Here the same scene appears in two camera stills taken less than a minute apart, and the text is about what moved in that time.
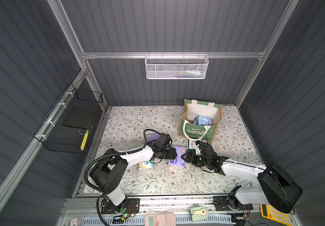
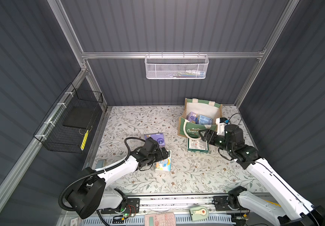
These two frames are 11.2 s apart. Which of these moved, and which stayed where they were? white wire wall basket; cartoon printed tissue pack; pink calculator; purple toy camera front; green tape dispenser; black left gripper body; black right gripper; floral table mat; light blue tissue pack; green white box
Moved: black right gripper; purple toy camera front; black left gripper body; cartoon printed tissue pack
Stayed: pink calculator; green white box; green tape dispenser; floral table mat; light blue tissue pack; white wire wall basket
